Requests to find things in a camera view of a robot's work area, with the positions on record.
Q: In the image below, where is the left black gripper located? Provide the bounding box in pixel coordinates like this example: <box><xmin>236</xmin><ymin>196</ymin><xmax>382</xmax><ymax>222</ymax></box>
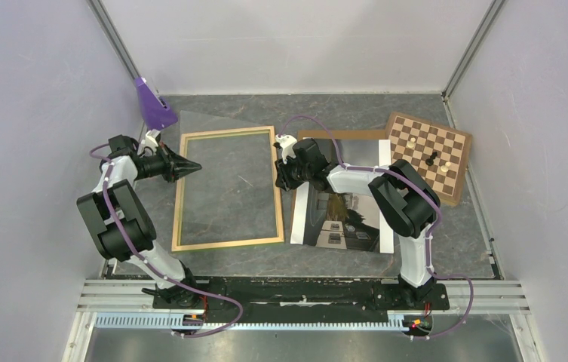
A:
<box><xmin>134</xmin><ymin>143</ymin><xmax>201</xmax><ymax>184</ymax></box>

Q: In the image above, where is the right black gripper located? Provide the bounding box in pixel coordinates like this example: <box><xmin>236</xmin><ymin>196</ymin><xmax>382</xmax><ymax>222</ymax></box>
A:
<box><xmin>276</xmin><ymin>152</ymin><xmax>312</xmax><ymax>191</ymax></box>

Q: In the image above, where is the clear acrylic sheet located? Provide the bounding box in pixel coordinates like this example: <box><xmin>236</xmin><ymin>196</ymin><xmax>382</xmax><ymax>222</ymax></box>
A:
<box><xmin>176</xmin><ymin>110</ymin><xmax>277</xmax><ymax>246</ymax></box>

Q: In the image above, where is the light wooden picture frame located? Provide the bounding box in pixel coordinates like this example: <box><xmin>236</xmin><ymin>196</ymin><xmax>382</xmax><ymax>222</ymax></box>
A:
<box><xmin>170</xmin><ymin>125</ymin><xmax>286</xmax><ymax>253</ymax></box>

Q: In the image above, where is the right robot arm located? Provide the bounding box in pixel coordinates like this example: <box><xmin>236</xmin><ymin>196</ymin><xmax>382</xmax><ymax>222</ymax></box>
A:
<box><xmin>274</xmin><ymin>135</ymin><xmax>441</xmax><ymax>308</ymax></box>

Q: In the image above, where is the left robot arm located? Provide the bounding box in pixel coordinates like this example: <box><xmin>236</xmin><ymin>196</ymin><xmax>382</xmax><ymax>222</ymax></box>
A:
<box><xmin>76</xmin><ymin>135</ymin><xmax>201</xmax><ymax>308</ymax></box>

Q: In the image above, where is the landscape photo print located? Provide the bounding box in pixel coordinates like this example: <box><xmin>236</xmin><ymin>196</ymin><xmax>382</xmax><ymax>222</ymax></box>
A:
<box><xmin>290</xmin><ymin>139</ymin><xmax>396</xmax><ymax>254</ymax></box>

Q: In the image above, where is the purple plastic stand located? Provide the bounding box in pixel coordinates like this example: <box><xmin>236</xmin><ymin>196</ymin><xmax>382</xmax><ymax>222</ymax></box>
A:
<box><xmin>134</xmin><ymin>77</ymin><xmax>179</xmax><ymax>130</ymax></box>

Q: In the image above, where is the black chess piece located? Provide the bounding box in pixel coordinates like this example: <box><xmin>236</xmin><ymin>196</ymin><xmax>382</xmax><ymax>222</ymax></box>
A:
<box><xmin>425</xmin><ymin>151</ymin><xmax>438</xmax><ymax>166</ymax></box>

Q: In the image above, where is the wooden chessboard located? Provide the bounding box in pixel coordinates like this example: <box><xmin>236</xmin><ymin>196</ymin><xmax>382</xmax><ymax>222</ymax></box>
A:
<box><xmin>385</xmin><ymin>112</ymin><xmax>473</xmax><ymax>206</ymax></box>

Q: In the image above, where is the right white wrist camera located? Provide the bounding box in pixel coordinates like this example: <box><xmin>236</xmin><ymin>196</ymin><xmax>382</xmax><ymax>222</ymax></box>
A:
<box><xmin>273</xmin><ymin>134</ymin><xmax>297</xmax><ymax>164</ymax></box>

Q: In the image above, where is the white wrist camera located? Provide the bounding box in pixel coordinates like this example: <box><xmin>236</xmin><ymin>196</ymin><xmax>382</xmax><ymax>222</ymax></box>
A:
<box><xmin>140</xmin><ymin>130</ymin><xmax>161</xmax><ymax>154</ymax></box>
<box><xmin>273</xmin><ymin>134</ymin><xmax>297</xmax><ymax>164</ymax></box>

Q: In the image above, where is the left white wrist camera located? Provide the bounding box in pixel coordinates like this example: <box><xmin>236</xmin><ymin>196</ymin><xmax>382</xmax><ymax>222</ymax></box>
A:
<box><xmin>140</xmin><ymin>130</ymin><xmax>161</xmax><ymax>154</ymax></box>

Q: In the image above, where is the brown frame backing board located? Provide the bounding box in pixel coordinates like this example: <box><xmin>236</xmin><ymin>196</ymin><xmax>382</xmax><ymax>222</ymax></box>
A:
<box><xmin>293</xmin><ymin>130</ymin><xmax>388</xmax><ymax>228</ymax></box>

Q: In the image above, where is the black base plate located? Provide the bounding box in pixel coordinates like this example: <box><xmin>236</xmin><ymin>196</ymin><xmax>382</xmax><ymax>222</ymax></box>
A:
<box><xmin>142</xmin><ymin>277</ymin><xmax>450</xmax><ymax>324</ymax></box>

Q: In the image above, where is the white slotted cable duct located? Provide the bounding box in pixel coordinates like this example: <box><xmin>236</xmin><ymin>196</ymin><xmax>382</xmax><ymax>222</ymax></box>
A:
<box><xmin>95</xmin><ymin>312</ymin><xmax>409</xmax><ymax>332</ymax></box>

